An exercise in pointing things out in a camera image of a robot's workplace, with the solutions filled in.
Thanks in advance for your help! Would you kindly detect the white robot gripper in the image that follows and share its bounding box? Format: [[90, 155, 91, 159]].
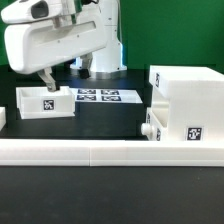
[[1, 0, 107, 92]]

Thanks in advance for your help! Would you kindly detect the white drawer box with knob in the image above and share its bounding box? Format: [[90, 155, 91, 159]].
[[141, 108, 168, 141]]

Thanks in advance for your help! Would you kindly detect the white drawer cabinet housing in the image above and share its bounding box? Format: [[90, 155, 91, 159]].
[[148, 65, 224, 141]]

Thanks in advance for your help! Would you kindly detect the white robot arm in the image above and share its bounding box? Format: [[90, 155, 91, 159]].
[[0, 0, 121, 92]]

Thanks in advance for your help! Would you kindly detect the white rear drawer box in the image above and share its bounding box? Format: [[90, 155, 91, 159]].
[[16, 86, 75, 119]]

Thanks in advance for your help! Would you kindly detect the fiducial marker sheet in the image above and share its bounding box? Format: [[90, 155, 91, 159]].
[[71, 88, 142, 104]]

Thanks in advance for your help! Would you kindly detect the white left fence rail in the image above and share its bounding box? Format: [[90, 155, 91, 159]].
[[0, 107, 6, 131]]

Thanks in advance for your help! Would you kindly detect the white fence rail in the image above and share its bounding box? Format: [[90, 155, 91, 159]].
[[0, 139, 224, 167], [0, 107, 6, 131]]

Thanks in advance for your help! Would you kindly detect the white front fence rail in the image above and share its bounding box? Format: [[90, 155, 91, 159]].
[[0, 139, 224, 167]]

